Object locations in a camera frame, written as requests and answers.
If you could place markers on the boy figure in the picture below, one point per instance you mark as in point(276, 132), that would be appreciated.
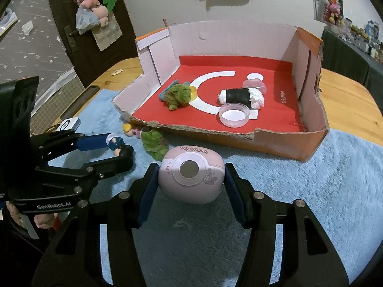
point(115, 142)

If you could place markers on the blue fluffy mat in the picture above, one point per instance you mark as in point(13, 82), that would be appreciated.
point(299, 200)

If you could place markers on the row of small toys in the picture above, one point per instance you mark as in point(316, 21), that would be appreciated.
point(368, 36)

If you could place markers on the small clear plastic container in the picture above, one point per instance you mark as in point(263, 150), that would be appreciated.
point(254, 83)

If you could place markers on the small paper scrap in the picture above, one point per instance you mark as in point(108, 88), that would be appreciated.
point(116, 71)

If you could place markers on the grid cutting mat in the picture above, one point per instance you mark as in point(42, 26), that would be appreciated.
point(56, 95)

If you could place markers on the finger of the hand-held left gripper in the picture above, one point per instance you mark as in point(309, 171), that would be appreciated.
point(113, 163)
point(92, 143)

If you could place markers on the pink toy camera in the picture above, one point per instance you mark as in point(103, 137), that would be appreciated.
point(191, 191)

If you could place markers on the person's left hand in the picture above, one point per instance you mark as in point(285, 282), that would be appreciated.
point(43, 221)

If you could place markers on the small white device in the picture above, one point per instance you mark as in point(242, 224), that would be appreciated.
point(69, 124)

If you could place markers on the side table with dark cloth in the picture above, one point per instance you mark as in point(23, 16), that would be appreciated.
point(344, 53)

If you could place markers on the green plush toy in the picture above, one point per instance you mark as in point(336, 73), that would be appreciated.
point(178, 95)

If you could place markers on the green lettuce toy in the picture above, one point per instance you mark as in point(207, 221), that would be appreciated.
point(154, 143)

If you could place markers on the dark brown door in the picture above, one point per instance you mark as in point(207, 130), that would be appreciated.
point(59, 6)

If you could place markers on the brown paper bag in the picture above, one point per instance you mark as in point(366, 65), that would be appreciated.
point(107, 36)

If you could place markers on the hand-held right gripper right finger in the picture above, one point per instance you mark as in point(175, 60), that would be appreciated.
point(236, 191)

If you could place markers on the blonde doll figure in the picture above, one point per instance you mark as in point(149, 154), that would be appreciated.
point(128, 128)

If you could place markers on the pink plush figure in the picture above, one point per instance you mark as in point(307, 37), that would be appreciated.
point(332, 10)

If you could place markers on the cardboard box with red bottom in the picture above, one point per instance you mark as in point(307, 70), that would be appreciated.
point(275, 116)

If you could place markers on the pink pig plush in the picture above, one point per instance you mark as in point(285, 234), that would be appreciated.
point(101, 13)

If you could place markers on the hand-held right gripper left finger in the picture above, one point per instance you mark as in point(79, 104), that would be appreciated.
point(148, 191)

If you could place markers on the clear round lid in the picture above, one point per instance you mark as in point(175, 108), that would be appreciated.
point(234, 116)

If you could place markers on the clear plastic bag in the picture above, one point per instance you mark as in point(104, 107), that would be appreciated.
point(85, 21)

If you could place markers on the black and white sushi plush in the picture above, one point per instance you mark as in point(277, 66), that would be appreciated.
point(239, 96)

